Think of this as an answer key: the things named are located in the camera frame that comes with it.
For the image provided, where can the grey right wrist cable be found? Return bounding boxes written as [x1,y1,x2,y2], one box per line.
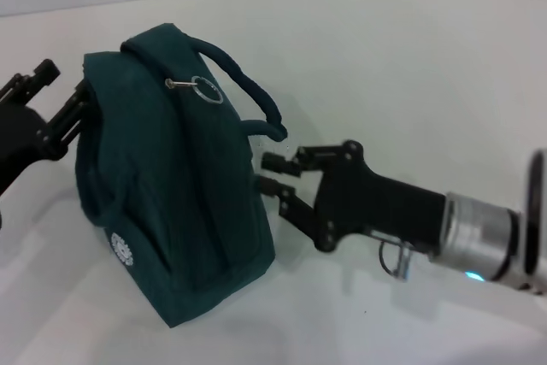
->
[377,238,415,284]

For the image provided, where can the dark teal fabric lunch bag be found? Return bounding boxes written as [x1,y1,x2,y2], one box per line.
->
[74,21,288,331]

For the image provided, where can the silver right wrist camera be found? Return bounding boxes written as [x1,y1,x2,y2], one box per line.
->
[521,147,547,280]

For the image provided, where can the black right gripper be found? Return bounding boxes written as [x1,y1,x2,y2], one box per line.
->
[255,139,449,256]

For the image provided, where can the silver zipper pull ring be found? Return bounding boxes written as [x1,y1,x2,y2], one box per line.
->
[164,75,225,106]

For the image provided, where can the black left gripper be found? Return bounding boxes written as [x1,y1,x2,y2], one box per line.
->
[0,58,94,197]

